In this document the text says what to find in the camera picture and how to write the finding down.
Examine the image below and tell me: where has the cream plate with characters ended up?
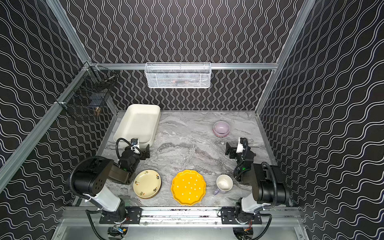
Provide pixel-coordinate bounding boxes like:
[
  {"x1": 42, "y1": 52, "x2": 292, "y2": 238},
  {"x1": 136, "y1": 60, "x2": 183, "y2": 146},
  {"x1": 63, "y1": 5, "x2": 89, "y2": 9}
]
[{"x1": 132, "y1": 170, "x2": 162, "y2": 193}]

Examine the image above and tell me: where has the lavender mug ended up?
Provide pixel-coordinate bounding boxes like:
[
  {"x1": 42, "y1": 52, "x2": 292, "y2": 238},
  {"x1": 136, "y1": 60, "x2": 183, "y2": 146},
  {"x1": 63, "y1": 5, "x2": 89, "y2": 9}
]
[{"x1": 214, "y1": 175, "x2": 234, "y2": 196}]

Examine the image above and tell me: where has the white plastic bin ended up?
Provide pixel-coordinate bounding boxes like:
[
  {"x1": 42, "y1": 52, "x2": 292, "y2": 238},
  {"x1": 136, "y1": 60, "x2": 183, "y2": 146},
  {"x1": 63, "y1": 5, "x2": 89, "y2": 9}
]
[{"x1": 114, "y1": 104, "x2": 161, "y2": 146}]

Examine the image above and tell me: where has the yellow dotted scalloped plate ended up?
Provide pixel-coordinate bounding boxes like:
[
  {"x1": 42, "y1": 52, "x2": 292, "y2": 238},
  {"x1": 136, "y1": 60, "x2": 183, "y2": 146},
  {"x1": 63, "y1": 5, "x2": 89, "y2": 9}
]
[{"x1": 171, "y1": 170, "x2": 206, "y2": 206}]

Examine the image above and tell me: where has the red patterned bowl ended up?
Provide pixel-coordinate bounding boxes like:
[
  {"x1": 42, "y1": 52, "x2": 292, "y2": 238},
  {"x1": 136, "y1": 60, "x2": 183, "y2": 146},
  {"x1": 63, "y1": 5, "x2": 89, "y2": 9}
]
[{"x1": 214, "y1": 132, "x2": 229, "y2": 138}]

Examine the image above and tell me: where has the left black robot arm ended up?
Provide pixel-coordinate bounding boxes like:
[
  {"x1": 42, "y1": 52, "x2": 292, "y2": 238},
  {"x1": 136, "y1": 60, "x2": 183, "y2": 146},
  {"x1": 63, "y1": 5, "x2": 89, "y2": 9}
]
[{"x1": 68, "y1": 138, "x2": 151, "y2": 224}]

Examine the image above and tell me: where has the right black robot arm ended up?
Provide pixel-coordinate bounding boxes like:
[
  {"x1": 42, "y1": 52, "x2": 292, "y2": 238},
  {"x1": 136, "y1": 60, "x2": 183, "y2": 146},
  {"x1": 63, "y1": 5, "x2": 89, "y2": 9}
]
[{"x1": 221, "y1": 138, "x2": 289, "y2": 225}]

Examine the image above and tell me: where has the orange rimmed plate underneath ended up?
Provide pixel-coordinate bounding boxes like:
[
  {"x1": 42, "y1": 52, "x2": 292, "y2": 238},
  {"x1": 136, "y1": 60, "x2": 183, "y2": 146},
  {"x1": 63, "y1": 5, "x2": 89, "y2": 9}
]
[{"x1": 135, "y1": 189, "x2": 160, "y2": 199}]

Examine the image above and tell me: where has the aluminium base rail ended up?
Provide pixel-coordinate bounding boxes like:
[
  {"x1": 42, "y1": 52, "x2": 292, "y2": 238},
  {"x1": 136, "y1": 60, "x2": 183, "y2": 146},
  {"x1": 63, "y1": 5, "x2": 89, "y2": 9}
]
[{"x1": 61, "y1": 207, "x2": 301, "y2": 228}]

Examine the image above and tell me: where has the black wire wall basket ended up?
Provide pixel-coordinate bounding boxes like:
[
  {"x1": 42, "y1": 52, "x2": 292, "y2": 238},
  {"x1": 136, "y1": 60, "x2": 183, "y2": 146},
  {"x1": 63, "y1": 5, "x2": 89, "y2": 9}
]
[{"x1": 58, "y1": 62, "x2": 118, "y2": 122}]

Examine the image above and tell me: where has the clear wire wall basket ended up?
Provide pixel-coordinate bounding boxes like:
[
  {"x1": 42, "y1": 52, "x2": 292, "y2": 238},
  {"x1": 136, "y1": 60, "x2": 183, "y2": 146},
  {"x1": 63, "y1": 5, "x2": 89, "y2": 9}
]
[{"x1": 145, "y1": 62, "x2": 212, "y2": 89}]

